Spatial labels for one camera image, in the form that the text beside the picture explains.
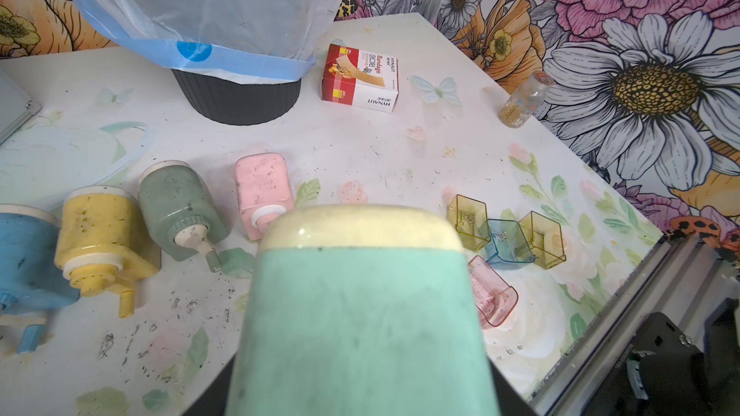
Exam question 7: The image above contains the silver metal case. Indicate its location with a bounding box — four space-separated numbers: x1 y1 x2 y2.
0 69 42 144

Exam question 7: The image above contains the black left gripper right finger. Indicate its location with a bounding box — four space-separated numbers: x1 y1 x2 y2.
489 360 537 416

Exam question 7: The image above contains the blue transparent shavings tray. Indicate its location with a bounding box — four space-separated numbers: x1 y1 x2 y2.
484 219 536 270

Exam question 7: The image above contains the yellow pencil sharpener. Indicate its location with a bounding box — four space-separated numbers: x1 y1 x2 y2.
54 185 161 319

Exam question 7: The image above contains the dark green pencil sharpener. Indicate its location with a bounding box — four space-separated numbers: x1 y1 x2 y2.
138 160 229 273

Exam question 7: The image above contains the floral table mat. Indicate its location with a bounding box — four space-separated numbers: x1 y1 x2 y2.
1 15 659 415

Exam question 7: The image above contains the black bin with plastic liner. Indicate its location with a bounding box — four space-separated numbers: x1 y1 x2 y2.
73 0 340 125

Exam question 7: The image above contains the yellow transparent shavings tray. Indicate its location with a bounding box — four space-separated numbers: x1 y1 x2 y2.
447 195 491 252

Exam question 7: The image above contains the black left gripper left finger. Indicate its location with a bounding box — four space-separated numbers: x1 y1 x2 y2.
183 358 234 416

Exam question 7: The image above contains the mint green pencil sharpener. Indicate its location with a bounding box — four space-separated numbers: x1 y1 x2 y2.
225 205 500 415

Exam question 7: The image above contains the red white cardboard box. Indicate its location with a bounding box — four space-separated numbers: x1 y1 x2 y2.
321 44 400 114

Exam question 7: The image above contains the blue pencil sharpener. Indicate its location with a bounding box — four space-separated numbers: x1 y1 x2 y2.
1 204 80 354

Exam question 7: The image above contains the pink transparent shavings tray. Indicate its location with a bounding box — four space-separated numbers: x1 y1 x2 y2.
468 255 518 329

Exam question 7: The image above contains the pink pencil sharpener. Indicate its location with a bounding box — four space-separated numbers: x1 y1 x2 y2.
234 152 295 241

